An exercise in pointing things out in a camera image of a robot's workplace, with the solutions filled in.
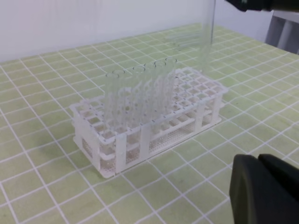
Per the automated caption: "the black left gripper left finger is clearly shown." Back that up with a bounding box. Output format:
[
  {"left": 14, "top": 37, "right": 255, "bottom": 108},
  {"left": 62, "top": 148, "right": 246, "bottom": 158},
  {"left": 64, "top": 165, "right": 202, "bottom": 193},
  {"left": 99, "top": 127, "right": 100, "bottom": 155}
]
[{"left": 229, "top": 154, "right": 299, "bottom": 224}]

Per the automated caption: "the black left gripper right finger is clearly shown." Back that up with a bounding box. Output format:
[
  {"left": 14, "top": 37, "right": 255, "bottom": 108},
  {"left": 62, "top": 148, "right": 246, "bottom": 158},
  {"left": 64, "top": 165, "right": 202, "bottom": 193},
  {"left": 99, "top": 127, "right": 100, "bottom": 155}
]
[{"left": 258, "top": 154, "right": 299, "bottom": 198}]

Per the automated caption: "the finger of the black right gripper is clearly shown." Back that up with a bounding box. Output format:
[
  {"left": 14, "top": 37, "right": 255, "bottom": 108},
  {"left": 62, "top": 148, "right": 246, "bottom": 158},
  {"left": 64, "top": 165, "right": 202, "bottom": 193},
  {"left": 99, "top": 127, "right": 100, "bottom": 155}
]
[{"left": 226, "top": 0, "right": 272, "bottom": 12}]

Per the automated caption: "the clear glass test tube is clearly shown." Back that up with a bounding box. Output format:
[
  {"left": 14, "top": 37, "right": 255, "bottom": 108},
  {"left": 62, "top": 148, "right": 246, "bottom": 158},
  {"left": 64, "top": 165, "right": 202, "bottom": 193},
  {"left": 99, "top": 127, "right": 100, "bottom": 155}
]
[{"left": 199, "top": 0, "right": 216, "bottom": 73}]

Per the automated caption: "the clear tube lying top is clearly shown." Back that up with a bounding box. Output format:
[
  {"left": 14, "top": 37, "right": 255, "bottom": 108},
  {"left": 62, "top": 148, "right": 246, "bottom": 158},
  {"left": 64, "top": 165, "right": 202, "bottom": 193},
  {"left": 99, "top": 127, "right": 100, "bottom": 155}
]
[{"left": 165, "top": 32, "right": 201, "bottom": 40}]

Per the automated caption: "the white plastic test tube rack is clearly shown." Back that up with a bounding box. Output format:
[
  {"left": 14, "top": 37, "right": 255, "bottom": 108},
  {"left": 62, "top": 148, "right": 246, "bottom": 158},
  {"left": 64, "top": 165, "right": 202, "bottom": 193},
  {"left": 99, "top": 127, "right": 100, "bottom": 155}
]
[{"left": 70, "top": 67, "right": 228, "bottom": 178}]

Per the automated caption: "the clear tube far left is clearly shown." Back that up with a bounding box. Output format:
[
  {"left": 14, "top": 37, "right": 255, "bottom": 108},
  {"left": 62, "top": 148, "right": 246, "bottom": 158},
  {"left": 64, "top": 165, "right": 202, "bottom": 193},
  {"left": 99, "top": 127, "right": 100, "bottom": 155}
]
[{"left": 104, "top": 73, "right": 119, "bottom": 132}]

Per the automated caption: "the green checkered tablecloth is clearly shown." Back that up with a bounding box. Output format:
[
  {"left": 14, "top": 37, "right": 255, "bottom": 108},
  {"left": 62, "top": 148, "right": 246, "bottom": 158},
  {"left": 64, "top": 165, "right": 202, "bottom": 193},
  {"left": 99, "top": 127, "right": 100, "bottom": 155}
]
[{"left": 0, "top": 25, "right": 299, "bottom": 224}]

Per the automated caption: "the white shelf frame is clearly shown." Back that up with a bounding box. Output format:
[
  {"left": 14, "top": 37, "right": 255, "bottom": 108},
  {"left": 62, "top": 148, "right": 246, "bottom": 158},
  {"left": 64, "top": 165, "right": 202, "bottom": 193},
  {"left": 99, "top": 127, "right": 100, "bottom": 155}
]
[{"left": 265, "top": 10, "right": 299, "bottom": 55}]

